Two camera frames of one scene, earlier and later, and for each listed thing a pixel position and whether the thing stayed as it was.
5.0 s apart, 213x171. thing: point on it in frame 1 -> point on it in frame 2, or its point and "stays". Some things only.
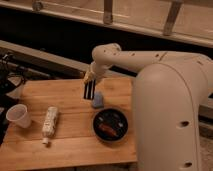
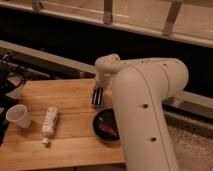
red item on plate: x=107 y=129 stays
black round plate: x=113 y=117 stays
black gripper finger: x=86 y=90 -> x=95 y=96
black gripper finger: x=91 y=89 -> x=99 y=96
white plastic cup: x=18 y=113 stays
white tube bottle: x=48 y=127 stays
